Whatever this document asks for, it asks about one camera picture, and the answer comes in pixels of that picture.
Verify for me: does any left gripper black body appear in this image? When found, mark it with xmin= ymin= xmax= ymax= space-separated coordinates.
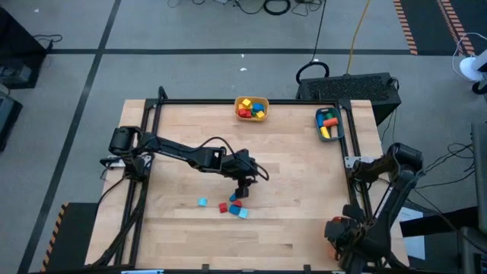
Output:
xmin=223 ymin=148 xmax=264 ymax=188

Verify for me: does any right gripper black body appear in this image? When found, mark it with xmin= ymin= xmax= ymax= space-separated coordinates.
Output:
xmin=323 ymin=216 xmax=368 ymax=263

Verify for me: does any yellow plastic bin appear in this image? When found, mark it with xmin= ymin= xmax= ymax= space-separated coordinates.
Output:
xmin=233 ymin=95 xmax=270 ymax=123

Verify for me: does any teal plastic bin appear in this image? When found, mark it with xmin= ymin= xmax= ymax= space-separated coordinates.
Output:
xmin=314 ymin=107 xmax=346 ymax=143

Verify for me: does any black perforated equipment case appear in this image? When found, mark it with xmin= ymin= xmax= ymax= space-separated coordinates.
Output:
xmin=295 ymin=72 xmax=403 ymax=126

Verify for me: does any grey box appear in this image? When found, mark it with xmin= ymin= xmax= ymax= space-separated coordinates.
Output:
xmin=470 ymin=121 xmax=487 ymax=234

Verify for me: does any black hazard-striped floor mat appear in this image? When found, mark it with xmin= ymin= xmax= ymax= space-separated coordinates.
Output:
xmin=393 ymin=0 xmax=487 ymax=57
xmin=39 ymin=201 xmax=100 ymax=273

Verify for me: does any white round device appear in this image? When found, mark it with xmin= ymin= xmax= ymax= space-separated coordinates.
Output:
xmin=451 ymin=31 xmax=487 ymax=95

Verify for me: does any dark equipment box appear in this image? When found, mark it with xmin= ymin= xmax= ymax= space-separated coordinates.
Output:
xmin=0 ymin=90 xmax=24 ymax=152

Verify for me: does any black cabinet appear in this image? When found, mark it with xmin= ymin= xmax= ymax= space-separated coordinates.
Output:
xmin=0 ymin=6 xmax=49 ymax=91

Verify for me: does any black aluminium table frame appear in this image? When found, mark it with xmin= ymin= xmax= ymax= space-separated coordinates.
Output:
xmin=85 ymin=85 xmax=410 ymax=273

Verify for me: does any long black cable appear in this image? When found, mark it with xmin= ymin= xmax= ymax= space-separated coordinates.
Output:
xmin=294 ymin=0 xmax=331 ymax=86

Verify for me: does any coiled black cable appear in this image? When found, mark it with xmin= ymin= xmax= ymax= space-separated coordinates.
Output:
xmin=262 ymin=0 xmax=293 ymax=17

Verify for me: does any yellow cable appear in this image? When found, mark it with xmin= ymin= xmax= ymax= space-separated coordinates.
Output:
xmin=345 ymin=0 xmax=372 ymax=76

